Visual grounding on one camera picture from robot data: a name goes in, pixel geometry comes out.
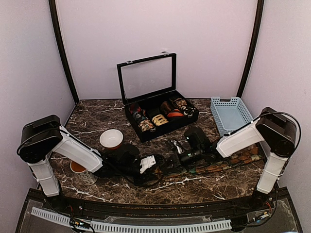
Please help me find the blue plastic basket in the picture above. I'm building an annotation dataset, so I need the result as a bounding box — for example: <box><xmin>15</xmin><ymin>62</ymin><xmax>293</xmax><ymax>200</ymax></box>
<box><xmin>210</xmin><ymin>97</ymin><xmax>253</xmax><ymax>136</ymax></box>

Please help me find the camouflage patterned necktie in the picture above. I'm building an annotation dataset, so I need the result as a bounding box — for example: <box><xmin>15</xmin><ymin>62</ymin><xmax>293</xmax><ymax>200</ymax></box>
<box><xmin>167</xmin><ymin>145</ymin><xmax>263</xmax><ymax>176</ymax></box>

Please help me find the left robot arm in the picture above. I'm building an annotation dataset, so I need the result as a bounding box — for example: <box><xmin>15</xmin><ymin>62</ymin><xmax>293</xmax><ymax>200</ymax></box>
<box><xmin>17</xmin><ymin>115</ymin><xmax>159</xmax><ymax>197</ymax></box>

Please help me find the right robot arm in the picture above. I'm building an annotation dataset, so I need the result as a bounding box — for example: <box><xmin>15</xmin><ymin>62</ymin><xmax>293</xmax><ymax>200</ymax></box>
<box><xmin>174</xmin><ymin>107</ymin><xmax>301</xmax><ymax>194</ymax></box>

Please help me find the cream striped rolled tie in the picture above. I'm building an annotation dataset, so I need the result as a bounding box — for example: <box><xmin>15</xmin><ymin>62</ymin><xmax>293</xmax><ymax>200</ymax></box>
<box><xmin>152</xmin><ymin>114</ymin><xmax>169</xmax><ymax>126</ymax></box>

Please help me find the black tie storage box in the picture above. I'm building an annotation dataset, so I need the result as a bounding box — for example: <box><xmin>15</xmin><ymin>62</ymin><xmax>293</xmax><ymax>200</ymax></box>
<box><xmin>117</xmin><ymin>53</ymin><xmax>199</xmax><ymax>143</ymax></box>

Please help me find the brown rolled tie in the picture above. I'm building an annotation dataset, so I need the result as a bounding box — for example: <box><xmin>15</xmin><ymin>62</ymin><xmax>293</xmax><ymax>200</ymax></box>
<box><xmin>160</xmin><ymin>101</ymin><xmax>174</xmax><ymax>116</ymax></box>

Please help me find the floral dark rolled tie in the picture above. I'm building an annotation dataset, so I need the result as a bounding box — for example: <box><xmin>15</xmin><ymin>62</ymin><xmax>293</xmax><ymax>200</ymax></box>
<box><xmin>138</xmin><ymin>119</ymin><xmax>154</xmax><ymax>132</ymax></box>

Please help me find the blue dotted rolled tie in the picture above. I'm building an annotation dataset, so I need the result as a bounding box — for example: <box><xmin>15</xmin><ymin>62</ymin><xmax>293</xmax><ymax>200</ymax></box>
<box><xmin>133</xmin><ymin>112</ymin><xmax>146</xmax><ymax>123</ymax></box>

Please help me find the orange black rolled tie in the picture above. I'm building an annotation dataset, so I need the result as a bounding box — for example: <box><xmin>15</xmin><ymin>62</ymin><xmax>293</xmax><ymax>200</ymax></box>
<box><xmin>167</xmin><ymin>109</ymin><xmax>184</xmax><ymax>118</ymax></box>

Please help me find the red dark rolled tie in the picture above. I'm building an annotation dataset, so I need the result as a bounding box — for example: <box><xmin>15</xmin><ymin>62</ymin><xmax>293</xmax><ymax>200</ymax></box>
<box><xmin>129</xmin><ymin>102</ymin><xmax>142</xmax><ymax>117</ymax></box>

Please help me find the tan patterned rolled tie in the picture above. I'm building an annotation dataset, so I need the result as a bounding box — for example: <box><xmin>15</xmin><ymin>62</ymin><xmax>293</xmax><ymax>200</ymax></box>
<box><xmin>173</xmin><ymin>98</ymin><xmax>188</xmax><ymax>110</ymax></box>

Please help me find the black white rolled tie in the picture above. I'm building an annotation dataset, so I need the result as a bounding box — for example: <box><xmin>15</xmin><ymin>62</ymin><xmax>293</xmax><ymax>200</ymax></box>
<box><xmin>181</xmin><ymin>105</ymin><xmax>196</xmax><ymax>117</ymax></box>

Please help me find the white and orange bowl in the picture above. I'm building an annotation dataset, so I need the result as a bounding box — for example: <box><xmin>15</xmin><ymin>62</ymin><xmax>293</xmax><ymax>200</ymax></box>
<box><xmin>99</xmin><ymin>129</ymin><xmax>123</xmax><ymax>150</ymax></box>

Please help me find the patterned mug with orange liquid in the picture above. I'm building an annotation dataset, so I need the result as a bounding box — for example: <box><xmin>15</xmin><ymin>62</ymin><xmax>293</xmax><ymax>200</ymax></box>
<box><xmin>70</xmin><ymin>161</ymin><xmax>98</xmax><ymax>186</ymax></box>

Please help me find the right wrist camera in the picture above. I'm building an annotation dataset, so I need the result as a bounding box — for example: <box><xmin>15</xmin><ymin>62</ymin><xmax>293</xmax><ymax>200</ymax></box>
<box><xmin>166</xmin><ymin>140</ymin><xmax>184</xmax><ymax>154</ymax></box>

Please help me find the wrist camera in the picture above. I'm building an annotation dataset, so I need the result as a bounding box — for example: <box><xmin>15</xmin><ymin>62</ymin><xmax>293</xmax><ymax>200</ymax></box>
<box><xmin>139</xmin><ymin>155</ymin><xmax>156</xmax><ymax>174</ymax></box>
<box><xmin>166</xmin><ymin>140</ymin><xmax>184</xmax><ymax>154</ymax></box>

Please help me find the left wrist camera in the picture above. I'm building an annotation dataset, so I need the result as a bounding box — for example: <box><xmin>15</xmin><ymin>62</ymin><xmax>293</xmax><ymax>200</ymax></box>
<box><xmin>139</xmin><ymin>155</ymin><xmax>156</xmax><ymax>174</ymax></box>

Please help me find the black front rail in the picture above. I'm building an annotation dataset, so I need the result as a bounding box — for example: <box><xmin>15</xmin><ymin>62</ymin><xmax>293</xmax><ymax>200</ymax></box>
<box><xmin>26</xmin><ymin>188</ymin><xmax>277</xmax><ymax>222</ymax></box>

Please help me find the white perforated cable duct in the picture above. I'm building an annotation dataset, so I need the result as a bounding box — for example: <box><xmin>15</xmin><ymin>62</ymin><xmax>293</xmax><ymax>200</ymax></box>
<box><xmin>30</xmin><ymin>206</ymin><xmax>232</xmax><ymax>233</ymax></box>

